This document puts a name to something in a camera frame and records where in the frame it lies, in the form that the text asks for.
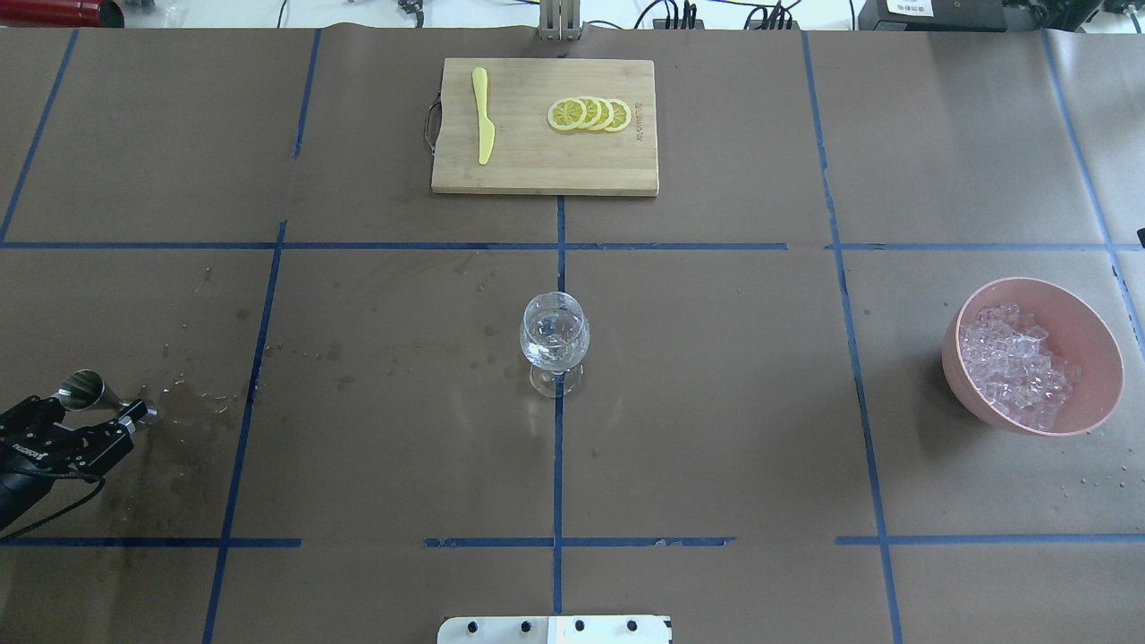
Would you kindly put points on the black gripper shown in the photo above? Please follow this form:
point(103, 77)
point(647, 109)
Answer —
point(18, 487)

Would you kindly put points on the steel double jigger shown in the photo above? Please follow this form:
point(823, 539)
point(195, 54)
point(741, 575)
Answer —
point(86, 390)

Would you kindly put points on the clear wine glass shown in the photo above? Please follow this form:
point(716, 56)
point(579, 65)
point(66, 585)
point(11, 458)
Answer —
point(554, 337)

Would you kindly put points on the clear ice cubes pile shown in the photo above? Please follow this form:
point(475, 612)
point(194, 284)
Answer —
point(1011, 361)

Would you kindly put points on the red cylinder tool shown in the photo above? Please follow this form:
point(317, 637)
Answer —
point(64, 14)

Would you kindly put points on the yellow plastic knife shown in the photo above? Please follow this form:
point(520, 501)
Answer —
point(487, 130)

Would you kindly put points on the bamboo cutting board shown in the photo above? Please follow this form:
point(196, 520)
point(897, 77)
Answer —
point(529, 157)

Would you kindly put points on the lemon slice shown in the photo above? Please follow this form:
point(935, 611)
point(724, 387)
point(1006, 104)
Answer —
point(567, 114)
point(589, 112)
point(605, 114)
point(621, 116)

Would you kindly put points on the pink bowl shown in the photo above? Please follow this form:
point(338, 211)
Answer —
point(1076, 333)

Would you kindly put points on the black box device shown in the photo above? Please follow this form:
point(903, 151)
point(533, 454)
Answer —
point(956, 16)

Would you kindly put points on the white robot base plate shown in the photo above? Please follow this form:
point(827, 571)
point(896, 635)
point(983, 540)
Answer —
point(591, 628)

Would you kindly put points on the aluminium frame post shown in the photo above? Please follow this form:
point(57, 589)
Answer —
point(560, 20)

